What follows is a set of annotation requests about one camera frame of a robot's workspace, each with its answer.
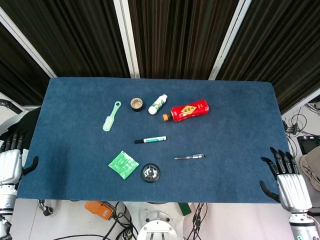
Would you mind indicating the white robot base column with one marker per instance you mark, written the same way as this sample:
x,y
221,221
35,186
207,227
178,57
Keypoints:
x,y
157,225

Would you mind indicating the green card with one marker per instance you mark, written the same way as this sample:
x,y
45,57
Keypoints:
x,y
184,208

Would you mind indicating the black round lid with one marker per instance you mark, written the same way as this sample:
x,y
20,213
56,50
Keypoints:
x,y
150,173

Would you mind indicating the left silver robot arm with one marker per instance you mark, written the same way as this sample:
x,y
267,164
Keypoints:
x,y
6,212

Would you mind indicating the dark slim ballpoint pen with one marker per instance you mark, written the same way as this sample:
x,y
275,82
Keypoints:
x,y
190,157

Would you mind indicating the white green marker pen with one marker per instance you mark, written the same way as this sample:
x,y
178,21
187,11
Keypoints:
x,y
150,139

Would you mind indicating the green sachet packet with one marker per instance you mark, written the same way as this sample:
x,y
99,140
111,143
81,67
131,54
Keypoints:
x,y
123,165

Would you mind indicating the light green brush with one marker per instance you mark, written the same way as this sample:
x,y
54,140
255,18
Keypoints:
x,y
111,117

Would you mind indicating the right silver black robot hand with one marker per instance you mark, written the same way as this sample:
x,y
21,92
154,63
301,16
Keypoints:
x,y
292,185

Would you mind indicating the red drink bottle orange cap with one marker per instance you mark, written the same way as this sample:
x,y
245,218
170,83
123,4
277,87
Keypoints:
x,y
187,111

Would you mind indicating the metal caster wheel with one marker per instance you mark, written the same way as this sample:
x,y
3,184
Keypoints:
x,y
45,207

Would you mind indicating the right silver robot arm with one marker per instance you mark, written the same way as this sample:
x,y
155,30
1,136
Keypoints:
x,y
303,225

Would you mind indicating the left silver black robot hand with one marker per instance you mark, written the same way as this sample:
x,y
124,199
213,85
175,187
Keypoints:
x,y
10,165

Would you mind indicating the black box with screen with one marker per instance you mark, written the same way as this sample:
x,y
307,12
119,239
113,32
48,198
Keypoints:
x,y
308,144

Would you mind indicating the orange device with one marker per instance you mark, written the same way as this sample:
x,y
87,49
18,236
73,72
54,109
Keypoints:
x,y
100,210

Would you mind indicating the beige shoe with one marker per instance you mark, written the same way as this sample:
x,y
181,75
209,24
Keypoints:
x,y
311,165

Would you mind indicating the white green small bottle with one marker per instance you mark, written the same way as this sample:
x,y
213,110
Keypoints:
x,y
157,104

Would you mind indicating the blue felt table mat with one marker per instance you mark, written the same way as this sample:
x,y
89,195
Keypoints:
x,y
155,140

